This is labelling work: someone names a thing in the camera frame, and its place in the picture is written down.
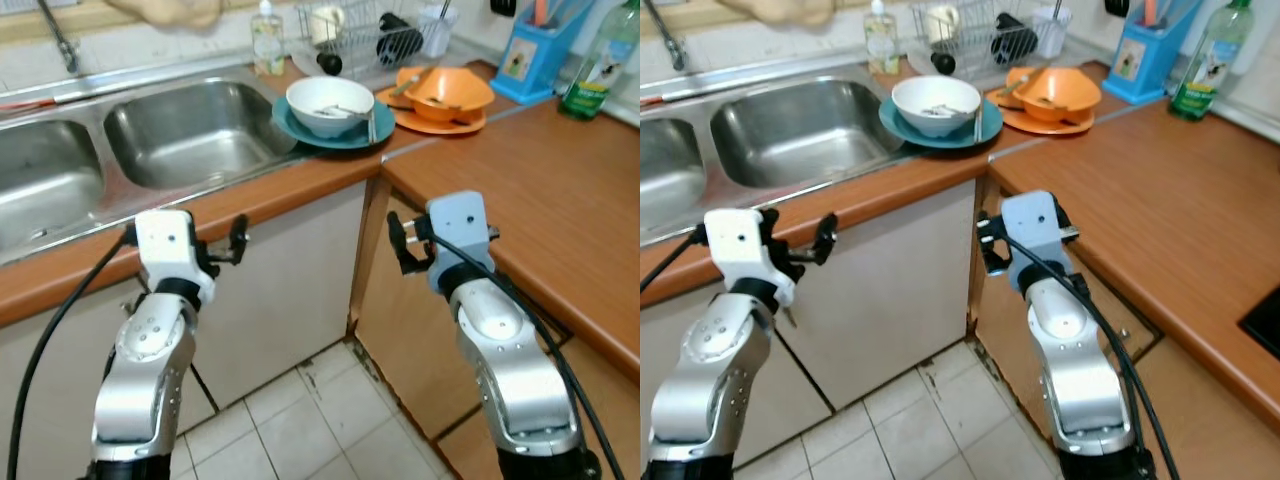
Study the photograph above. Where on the teal plate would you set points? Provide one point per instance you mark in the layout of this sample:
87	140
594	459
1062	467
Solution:
960	142
352	142

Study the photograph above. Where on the plain chopsticks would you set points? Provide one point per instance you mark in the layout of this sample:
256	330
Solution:
979	125
372	125

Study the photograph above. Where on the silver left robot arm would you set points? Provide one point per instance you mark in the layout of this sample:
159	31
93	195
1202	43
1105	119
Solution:
700	390
140	380

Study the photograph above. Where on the white cabinet door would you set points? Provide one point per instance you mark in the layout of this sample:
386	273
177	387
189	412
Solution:
290	290
785	410
72	400
890	290

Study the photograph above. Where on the stainless steel double sink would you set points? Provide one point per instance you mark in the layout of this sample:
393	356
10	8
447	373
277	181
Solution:
190	130
800	125

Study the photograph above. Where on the orange plate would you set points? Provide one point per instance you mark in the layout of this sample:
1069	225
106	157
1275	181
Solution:
440	127
1050	127

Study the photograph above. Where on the black chopstick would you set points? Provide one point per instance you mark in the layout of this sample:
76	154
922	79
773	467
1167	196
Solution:
440	116
1050	116

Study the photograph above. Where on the orange bowl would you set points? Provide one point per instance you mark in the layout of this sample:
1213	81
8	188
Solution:
455	100
1065	100

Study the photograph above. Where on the light patterned chopsticks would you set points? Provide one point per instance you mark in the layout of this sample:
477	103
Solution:
408	85
1018	85

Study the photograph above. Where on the black round lid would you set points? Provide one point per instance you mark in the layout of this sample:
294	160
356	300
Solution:
330	64
942	64

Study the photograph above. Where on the black flask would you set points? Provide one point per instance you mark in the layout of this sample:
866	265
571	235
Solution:
400	42
1015	42

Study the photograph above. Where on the white cutlery holder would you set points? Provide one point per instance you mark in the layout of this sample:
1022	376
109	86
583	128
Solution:
1051	32
438	32

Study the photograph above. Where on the clear soap pump bottle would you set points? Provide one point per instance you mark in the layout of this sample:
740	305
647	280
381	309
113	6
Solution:
267	45
881	45

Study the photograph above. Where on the blue utensil holder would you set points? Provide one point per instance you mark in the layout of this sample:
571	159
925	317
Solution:
525	60
1135	60

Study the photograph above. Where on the cream mug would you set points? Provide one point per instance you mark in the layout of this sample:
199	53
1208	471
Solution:
327	25
941	24

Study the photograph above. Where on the chrome sink faucet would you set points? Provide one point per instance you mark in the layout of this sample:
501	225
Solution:
668	40
62	40

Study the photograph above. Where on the green dish soap bottle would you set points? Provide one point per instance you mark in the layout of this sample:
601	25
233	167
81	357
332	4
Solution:
590	90
1200	90

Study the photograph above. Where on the beige cloth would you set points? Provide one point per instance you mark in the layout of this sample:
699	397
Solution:
160	10
775	10

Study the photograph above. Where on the black stove top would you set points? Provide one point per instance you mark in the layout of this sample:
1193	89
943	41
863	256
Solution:
1262	325

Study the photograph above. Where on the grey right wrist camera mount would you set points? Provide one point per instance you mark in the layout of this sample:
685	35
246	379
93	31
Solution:
458	225
1030	225

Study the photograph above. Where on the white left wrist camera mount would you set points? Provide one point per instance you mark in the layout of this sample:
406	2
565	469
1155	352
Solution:
735	245
165	245

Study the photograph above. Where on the black wall fixture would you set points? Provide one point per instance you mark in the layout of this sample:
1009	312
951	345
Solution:
1116	7
502	7

